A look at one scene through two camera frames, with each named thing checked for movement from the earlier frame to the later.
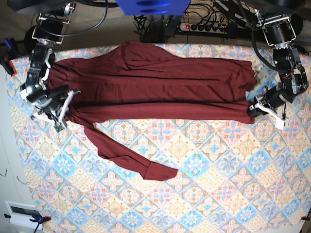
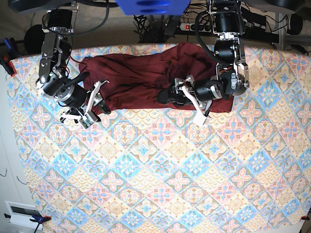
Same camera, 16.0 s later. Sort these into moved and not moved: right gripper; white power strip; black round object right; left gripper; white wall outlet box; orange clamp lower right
Moved: right gripper; left gripper
Not moved: white power strip; orange clamp lower right; white wall outlet box; black round object right
